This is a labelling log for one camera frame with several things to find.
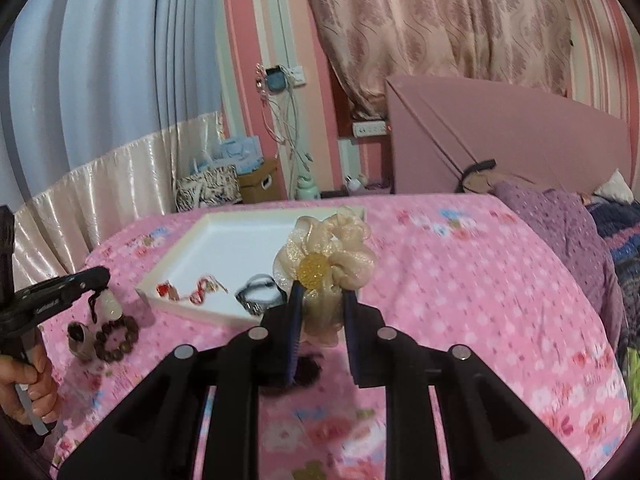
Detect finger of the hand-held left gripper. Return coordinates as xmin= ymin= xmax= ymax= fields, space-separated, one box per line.
xmin=50 ymin=266 xmax=112 ymax=311

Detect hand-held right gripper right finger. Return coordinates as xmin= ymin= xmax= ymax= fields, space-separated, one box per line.
xmin=342 ymin=287 xmax=586 ymax=480

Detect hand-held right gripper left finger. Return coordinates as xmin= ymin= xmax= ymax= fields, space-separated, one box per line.
xmin=57 ymin=280 xmax=306 ymax=480

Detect white jade pendant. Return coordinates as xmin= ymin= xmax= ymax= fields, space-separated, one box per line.
xmin=87 ymin=287 xmax=124 ymax=322

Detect white band wristwatch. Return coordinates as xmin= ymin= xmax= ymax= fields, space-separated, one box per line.
xmin=66 ymin=321 xmax=97 ymax=362

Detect brown wooden bead bracelet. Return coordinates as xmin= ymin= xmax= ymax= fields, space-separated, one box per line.
xmin=94 ymin=316 xmax=140 ymax=362

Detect red white charm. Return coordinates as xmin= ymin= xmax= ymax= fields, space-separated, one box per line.
xmin=156 ymin=280 xmax=184 ymax=304

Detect beige flower scrunchie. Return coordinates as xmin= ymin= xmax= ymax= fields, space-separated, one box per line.
xmin=272 ymin=205 xmax=379 ymax=349

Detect red knot charm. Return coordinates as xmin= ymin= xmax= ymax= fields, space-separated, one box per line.
xmin=187 ymin=275 xmax=229 ymax=306

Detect white shallow tray box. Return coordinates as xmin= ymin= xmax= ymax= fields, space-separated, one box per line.
xmin=135 ymin=210 xmax=368 ymax=332

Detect person's left hand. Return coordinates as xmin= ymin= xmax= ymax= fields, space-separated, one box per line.
xmin=0 ymin=354 xmax=62 ymax=427

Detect white satin curtain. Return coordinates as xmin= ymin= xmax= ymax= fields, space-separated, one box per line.
xmin=10 ymin=111 xmax=226 ymax=277

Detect pink floral bedsheet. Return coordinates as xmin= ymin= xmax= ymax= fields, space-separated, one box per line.
xmin=50 ymin=193 xmax=632 ymax=480

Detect green bottle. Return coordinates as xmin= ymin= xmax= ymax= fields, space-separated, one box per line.
xmin=295 ymin=157 xmax=321 ymax=200

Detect brown cardboard box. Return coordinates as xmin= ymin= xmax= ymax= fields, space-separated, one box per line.
xmin=237 ymin=158 xmax=281 ymax=205

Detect black white patterned bag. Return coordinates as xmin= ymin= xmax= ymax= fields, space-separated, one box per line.
xmin=175 ymin=164 xmax=240 ymax=212

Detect white power strip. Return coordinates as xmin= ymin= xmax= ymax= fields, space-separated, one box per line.
xmin=352 ymin=120 xmax=390 ymax=137

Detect blue curtain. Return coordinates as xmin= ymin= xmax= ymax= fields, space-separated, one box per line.
xmin=0 ymin=0 xmax=226 ymax=201

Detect purple dotted blanket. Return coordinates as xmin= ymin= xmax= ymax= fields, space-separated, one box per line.
xmin=492 ymin=180 xmax=627 ymax=352

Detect pink headboard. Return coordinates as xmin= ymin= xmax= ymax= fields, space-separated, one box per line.
xmin=385 ymin=74 xmax=632 ymax=196

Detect dark blue blanket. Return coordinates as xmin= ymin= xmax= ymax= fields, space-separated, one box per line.
xmin=586 ymin=194 xmax=640 ymax=313

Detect white pillow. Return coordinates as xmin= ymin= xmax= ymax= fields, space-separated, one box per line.
xmin=594 ymin=169 xmax=634 ymax=199

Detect pink patterned curtain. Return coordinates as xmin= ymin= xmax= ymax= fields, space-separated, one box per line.
xmin=299 ymin=0 xmax=574 ymax=117

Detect black strap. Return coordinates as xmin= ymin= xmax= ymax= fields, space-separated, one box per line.
xmin=459 ymin=159 xmax=497 ymax=194

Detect hanging charger cables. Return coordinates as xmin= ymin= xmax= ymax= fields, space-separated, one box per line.
xmin=257 ymin=85 xmax=312 ymax=177

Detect wall socket with charger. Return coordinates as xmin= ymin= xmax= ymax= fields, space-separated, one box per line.
xmin=256 ymin=63 xmax=306 ymax=97

